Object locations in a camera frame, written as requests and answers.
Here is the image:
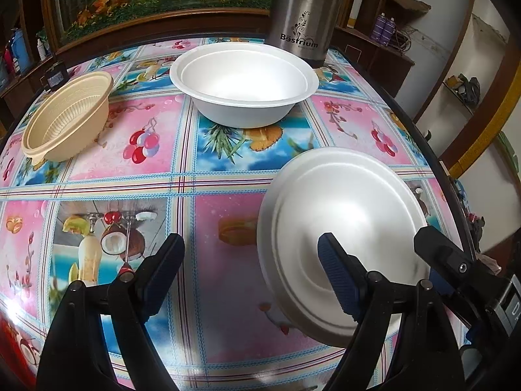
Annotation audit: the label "white foam bowl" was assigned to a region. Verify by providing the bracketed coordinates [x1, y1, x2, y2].
[256, 147, 432, 345]
[170, 41, 319, 127]

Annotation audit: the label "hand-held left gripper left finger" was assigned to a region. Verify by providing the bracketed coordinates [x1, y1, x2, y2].
[36, 233, 186, 391]

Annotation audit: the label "wooden wall shelf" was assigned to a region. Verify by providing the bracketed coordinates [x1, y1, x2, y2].
[387, 0, 432, 14]

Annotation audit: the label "artificial flower glass display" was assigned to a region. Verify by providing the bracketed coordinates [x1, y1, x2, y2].
[41, 0, 286, 55]

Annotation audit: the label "tangled cables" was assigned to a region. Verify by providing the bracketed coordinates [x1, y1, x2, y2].
[393, 26, 418, 53]

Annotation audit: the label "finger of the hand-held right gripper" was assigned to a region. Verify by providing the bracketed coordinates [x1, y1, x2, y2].
[414, 226, 505, 306]

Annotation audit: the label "stainless steel thermos jug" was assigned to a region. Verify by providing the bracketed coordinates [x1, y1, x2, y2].
[264, 0, 351, 66]

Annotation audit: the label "colourful printed tablecloth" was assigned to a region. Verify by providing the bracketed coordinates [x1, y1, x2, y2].
[0, 36, 473, 391]

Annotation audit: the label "beige ribbed plastic bowl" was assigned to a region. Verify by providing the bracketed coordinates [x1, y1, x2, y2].
[21, 71, 115, 163]

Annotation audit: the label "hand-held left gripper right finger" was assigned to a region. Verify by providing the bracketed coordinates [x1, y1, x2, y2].
[317, 232, 465, 391]

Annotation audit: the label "small black device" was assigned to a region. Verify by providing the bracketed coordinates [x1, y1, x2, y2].
[42, 62, 71, 92]

